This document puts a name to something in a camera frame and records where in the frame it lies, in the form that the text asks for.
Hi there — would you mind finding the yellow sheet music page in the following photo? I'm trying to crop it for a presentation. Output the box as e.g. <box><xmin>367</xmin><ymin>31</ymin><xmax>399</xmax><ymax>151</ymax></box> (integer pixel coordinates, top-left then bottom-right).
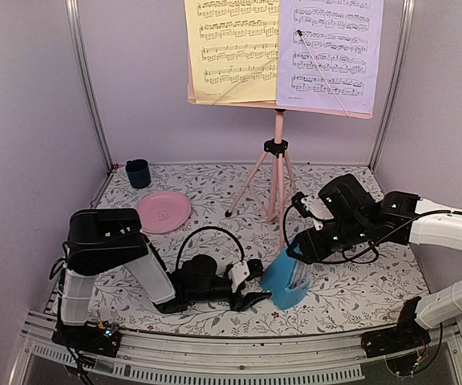
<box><xmin>184</xmin><ymin>0</ymin><xmax>280</xmax><ymax>104</ymax></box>

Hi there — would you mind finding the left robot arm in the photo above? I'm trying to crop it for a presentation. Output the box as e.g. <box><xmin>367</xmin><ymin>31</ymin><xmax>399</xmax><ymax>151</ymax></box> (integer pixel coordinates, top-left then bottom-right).
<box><xmin>59</xmin><ymin>209</ymin><xmax>271</xmax><ymax>348</ymax></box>

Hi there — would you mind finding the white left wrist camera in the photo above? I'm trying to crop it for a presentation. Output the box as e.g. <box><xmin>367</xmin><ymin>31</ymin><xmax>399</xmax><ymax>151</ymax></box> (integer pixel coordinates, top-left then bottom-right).
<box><xmin>226</xmin><ymin>259</ymin><xmax>263</xmax><ymax>293</ymax></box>

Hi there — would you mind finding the dark blue cup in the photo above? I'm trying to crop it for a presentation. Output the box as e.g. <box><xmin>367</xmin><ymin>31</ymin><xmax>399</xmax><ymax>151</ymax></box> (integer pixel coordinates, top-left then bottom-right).
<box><xmin>125</xmin><ymin>159</ymin><xmax>151</xmax><ymax>189</ymax></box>

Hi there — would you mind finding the blue metronome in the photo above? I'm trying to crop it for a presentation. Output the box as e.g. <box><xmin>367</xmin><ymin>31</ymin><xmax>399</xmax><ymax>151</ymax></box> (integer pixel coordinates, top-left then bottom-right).
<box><xmin>260</xmin><ymin>247</ymin><xmax>313</xmax><ymax>310</ymax></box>

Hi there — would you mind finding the aluminium frame post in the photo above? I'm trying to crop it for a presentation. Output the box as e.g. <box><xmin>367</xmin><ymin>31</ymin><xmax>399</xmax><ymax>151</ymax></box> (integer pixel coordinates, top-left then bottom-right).
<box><xmin>65</xmin><ymin>0</ymin><xmax>114</xmax><ymax>172</ymax></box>
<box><xmin>368</xmin><ymin>0</ymin><xmax>415</xmax><ymax>173</ymax></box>

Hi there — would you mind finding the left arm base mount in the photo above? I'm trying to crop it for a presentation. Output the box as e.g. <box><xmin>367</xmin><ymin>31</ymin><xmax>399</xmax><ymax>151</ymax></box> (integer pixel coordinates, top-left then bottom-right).
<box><xmin>51</xmin><ymin>322</ymin><xmax>122</xmax><ymax>358</ymax></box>

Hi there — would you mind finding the pink music stand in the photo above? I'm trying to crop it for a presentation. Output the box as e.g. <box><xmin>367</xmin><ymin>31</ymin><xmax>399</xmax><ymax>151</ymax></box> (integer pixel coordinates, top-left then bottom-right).
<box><xmin>183</xmin><ymin>0</ymin><xmax>375</xmax><ymax>224</ymax></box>

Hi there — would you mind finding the left aluminium frame post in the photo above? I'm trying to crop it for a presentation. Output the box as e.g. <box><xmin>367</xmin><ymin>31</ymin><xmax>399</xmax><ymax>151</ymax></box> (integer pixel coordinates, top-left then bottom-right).
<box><xmin>65</xmin><ymin>0</ymin><xmax>114</xmax><ymax>172</ymax></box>

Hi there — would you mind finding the pink round plate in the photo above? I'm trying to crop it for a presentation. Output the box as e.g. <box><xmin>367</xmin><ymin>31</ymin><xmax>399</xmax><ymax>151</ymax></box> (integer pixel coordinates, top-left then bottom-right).
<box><xmin>136</xmin><ymin>191</ymin><xmax>192</xmax><ymax>235</ymax></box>

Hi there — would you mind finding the black camera cable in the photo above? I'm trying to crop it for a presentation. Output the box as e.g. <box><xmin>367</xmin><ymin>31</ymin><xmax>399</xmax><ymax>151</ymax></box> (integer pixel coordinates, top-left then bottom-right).
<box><xmin>174</xmin><ymin>225</ymin><xmax>245</xmax><ymax>278</ymax></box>
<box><xmin>282</xmin><ymin>202</ymin><xmax>456</xmax><ymax>265</ymax></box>

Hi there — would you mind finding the right aluminium frame post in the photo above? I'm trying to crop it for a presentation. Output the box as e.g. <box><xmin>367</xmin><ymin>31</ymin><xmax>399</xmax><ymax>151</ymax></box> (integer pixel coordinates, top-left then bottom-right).
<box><xmin>368</xmin><ymin>0</ymin><xmax>415</xmax><ymax>173</ymax></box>

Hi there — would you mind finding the aluminium front rail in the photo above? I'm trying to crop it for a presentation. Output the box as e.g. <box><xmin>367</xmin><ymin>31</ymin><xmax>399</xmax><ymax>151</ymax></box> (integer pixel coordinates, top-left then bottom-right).
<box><xmin>8</xmin><ymin>312</ymin><xmax>462</xmax><ymax>385</ymax></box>

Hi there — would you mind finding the purple sheet music page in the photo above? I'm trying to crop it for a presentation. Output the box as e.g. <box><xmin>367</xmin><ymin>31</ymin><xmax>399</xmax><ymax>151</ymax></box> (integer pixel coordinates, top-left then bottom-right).
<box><xmin>276</xmin><ymin>0</ymin><xmax>384</xmax><ymax>116</ymax></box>

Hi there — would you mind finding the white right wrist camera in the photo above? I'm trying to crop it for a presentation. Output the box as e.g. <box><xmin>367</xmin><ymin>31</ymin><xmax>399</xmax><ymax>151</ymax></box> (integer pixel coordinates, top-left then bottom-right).
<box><xmin>291</xmin><ymin>192</ymin><xmax>334</xmax><ymax>231</ymax></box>

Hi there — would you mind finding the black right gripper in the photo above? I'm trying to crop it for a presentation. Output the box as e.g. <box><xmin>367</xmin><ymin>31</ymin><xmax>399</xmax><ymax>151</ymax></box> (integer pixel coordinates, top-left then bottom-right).
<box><xmin>286</xmin><ymin>217</ymin><xmax>370</xmax><ymax>265</ymax></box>

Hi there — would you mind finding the floral table mat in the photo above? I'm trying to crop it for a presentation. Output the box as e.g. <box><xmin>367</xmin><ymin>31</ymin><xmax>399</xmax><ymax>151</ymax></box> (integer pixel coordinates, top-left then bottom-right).
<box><xmin>87</xmin><ymin>164</ymin><xmax>428</xmax><ymax>338</ymax></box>

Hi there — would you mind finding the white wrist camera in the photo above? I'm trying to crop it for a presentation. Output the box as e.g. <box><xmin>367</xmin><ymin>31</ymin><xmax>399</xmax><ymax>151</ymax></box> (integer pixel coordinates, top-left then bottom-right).
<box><xmin>291</xmin><ymin>192</ymin><xmax>334</xmax><ymax>231</ymax></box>
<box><xmin>226</xmin><ymin>259</ymin><xmax>263</xmax><ymax>293</ymax></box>

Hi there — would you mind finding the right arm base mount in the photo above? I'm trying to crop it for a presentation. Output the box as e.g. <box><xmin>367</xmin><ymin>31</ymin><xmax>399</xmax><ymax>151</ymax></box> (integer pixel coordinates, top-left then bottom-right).
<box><xmin>361</xmin><ymin>325</ymin><xmax>431</xmax><ymax>358</ymax></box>

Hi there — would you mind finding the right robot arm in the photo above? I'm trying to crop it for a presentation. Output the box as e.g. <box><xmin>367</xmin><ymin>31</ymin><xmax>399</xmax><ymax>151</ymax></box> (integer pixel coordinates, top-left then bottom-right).
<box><xmin>286</xmin><ymin>174</ymin><xmax>462</xmax><ymax>350</ymax></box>

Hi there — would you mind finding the black left camera cable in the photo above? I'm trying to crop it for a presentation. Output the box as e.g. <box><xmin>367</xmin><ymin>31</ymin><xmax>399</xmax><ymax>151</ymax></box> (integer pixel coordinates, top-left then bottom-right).
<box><xmin>174</xmin><ymin>225</ymin><xmax>245</xmax><ymax>278</ymax></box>

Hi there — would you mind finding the black right camera cable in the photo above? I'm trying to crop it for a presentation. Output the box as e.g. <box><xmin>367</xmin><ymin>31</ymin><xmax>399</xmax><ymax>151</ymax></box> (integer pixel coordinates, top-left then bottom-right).
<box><xmin>282</xmin><ymin>202</ymin><xmax>456</xmax><ymax>265</ymax></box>

